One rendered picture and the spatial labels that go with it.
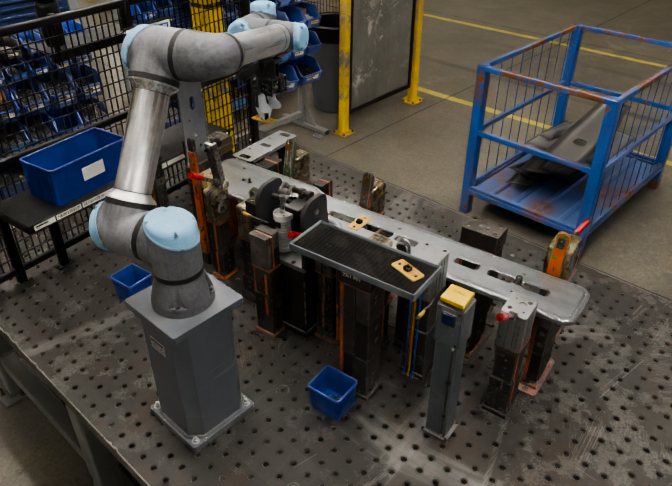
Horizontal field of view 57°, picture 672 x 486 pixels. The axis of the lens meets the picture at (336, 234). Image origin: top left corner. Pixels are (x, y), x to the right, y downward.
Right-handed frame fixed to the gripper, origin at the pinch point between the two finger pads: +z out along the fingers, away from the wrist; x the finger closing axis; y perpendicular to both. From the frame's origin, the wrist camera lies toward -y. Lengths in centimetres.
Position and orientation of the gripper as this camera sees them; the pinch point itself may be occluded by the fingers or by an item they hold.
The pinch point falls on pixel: (264, 114)
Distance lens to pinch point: 207.7
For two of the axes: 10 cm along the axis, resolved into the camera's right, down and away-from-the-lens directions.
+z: -0.1, 8.3, 5.5
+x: 6.0, -4.4, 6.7
